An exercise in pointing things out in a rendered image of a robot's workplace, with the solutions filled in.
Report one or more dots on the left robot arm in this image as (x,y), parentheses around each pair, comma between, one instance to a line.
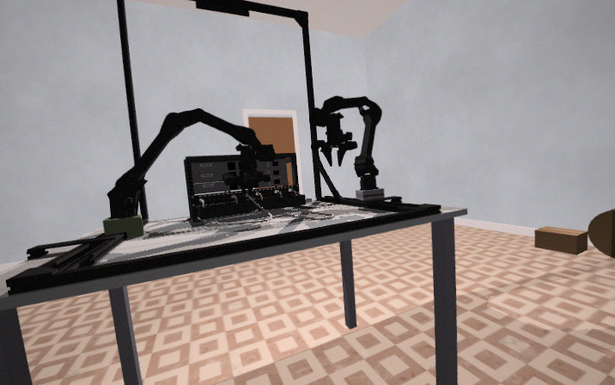
(365,169)

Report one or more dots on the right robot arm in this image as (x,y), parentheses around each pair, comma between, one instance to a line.
(131,181)

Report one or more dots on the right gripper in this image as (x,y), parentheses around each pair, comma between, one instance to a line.
(228,179)

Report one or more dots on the black patch panel rack frame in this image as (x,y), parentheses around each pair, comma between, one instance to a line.
(221,164)

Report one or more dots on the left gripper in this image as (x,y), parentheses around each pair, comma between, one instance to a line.
(325,146)

